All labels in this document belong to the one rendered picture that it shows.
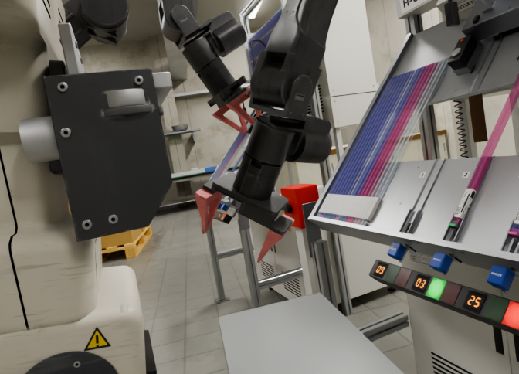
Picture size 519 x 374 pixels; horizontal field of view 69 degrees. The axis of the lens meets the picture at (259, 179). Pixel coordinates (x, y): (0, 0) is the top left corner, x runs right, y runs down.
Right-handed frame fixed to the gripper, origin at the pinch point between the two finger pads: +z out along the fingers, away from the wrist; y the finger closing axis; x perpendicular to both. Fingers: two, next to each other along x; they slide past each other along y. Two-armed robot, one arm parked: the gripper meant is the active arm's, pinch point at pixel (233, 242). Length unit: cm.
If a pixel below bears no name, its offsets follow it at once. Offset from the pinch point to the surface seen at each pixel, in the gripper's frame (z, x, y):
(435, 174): -14.8, -37.3, -27.2
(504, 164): -23, -28, -35
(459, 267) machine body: 10, -58, -48
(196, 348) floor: 126, -95, 23
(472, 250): -9.8, -15.2, -33.9
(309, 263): 47, -87, -10
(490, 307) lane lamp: -4.7, -9.8, -38.4
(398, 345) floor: 74, -106, -59
